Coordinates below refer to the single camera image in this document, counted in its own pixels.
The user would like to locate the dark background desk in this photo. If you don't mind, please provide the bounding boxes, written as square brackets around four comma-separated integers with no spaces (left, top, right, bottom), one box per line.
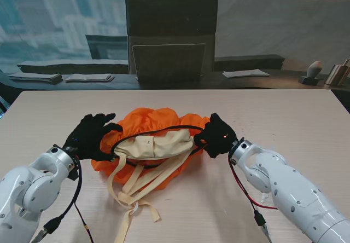
[0,69,350,91]

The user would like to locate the white paper sheets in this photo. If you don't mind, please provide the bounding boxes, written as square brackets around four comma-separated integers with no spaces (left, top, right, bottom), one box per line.
[222,69,271,79]

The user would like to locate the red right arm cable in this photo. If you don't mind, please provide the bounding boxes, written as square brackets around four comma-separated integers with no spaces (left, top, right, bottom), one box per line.
[228,155,279,211]

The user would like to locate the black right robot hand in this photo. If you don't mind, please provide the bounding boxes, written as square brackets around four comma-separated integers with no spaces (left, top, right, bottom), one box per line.
[193,113,238,159]

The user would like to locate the cream fabric backpack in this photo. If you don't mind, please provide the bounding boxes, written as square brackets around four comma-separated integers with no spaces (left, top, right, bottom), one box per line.
[107,129,195,243]

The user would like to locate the red left arm cable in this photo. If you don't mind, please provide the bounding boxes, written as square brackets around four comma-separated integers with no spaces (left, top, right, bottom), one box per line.
[73,203,95,243]

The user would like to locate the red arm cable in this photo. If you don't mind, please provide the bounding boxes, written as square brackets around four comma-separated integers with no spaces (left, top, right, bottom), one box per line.
[73,203,95,243]
[228,155,279,211]

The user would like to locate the orange rain cover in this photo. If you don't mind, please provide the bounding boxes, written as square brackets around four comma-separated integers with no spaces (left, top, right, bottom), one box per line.
[91,107,211,192]

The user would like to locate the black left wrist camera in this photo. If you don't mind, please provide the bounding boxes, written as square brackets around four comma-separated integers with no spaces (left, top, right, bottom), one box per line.
[68,166,80,181]

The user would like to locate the grey vase on base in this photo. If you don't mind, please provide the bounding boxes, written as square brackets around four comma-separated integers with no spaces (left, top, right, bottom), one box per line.
[299,60,325,85]

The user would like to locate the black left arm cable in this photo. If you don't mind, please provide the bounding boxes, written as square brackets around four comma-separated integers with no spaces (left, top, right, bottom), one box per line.
[32,155,83,238]

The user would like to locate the thin grey paper stack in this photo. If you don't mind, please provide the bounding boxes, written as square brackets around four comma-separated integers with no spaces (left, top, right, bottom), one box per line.
[65,73,115,83]

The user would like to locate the copper coloured books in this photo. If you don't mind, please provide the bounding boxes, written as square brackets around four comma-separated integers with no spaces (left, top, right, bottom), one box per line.
[324,59,350,86]

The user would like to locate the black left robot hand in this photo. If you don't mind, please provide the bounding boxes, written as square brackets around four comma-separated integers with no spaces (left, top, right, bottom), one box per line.
[62,113,124,162]

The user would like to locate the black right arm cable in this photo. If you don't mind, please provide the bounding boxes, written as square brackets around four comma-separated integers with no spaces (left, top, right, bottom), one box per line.
[253,204,273,243]

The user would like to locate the thick grey paper stack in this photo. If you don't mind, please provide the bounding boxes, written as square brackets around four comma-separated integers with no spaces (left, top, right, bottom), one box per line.
[8,72,62,84]

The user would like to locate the dark office chair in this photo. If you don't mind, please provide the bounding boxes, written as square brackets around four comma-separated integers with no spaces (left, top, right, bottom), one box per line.
[125,0,219,88]

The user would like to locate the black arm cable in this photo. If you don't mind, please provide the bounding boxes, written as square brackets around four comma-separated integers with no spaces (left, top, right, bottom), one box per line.
[32,155,83,238]
[253,204,273,243]

